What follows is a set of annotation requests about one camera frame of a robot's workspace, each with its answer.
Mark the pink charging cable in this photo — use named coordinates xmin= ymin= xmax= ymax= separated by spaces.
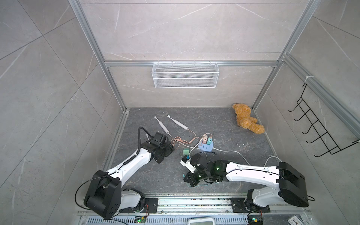
xmin=171 ymin=129 xmax=203 ymax=147

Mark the white electric toothbrush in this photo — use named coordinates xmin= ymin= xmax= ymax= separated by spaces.
xmin=154 ymin=116 xmax=170 ymax=135
xmin=167 ymin=115 xmax=189 ymax=130

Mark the green charger plug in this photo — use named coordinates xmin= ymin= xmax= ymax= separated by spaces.
xmin=183 ymin=148 xmax=190 ymax=156

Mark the pink charger plug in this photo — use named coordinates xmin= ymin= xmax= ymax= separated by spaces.
xmin=202 ymin=135 xmax=208 ymax=144

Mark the teal charger plug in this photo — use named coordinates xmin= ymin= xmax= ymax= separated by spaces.
xmin=207 ymin=136 xmax=212 ymax=145

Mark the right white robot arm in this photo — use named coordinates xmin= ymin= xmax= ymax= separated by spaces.
xmin=181 ymin=152 xmax=315 ymax=212

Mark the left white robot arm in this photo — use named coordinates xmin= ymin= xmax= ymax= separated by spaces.
xmin=77 ymin=127 xmax=175 ymax=220

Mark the blue power strip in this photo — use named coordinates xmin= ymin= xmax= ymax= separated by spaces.
xmin=198 ymin=141 xmax=214 ymax=152

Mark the brown teddy bear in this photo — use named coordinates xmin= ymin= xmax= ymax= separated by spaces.
xmin=232 ymin=104 xmax=265 ymax=134

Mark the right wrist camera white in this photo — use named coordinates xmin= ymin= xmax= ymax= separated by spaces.
xmin=181 ymin=155 xmax=196 ymax=173

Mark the white power strip cord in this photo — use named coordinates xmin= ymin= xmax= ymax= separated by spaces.
xmin=212 ymin=147 xmax=283 ymax=167

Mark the white wire mesh basket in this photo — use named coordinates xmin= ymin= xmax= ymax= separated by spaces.
xmin=151 ymin=62 xmax=220 ymax=89

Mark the black wire hook rack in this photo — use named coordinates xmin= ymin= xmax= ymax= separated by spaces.
xmin=288 ymin=84 xmax=360 ymax=158

